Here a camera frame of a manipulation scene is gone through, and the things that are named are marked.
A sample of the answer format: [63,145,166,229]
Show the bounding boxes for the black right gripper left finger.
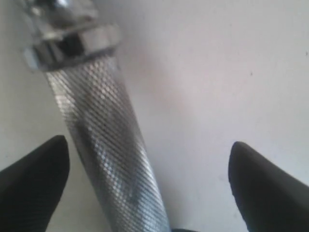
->
[0,135,70,232]

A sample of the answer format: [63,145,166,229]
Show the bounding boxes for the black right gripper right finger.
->
[228,141,309,232]

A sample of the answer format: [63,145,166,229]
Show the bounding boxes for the chrome dumbbell bar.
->
[20,0,170,232]

